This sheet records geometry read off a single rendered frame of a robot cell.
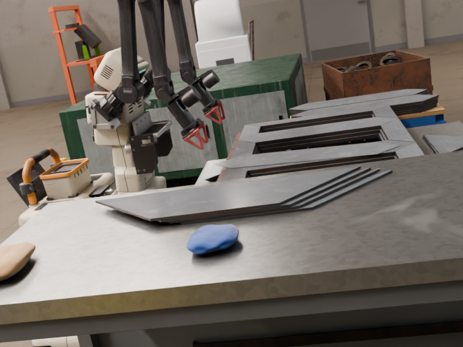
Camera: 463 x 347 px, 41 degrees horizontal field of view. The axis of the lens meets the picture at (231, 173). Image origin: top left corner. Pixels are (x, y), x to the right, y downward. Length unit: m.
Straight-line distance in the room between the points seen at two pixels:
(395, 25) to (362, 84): 7.11
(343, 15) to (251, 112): 7.72
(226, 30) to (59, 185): 5.41
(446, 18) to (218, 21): 6.04
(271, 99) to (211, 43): 2.89
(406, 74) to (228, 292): 4.78
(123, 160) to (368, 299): 1.70
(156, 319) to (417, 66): 4.84
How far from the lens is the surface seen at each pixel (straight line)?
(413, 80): 5.75
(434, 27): 12.79
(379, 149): 2.41
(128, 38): 2.32
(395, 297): 1.08
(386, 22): 12.67
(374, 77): 5.65
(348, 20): 12.58
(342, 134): 2.78
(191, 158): 5.22
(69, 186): 2.68
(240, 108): 5.04
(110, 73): 2.51
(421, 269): 1.06
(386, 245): 1.12
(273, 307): 1.08
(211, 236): 1.19
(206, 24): 7.90
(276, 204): 1.32
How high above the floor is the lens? 1.51
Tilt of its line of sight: 16 degrees down
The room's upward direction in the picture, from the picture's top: 10 degrees counter-clockwise
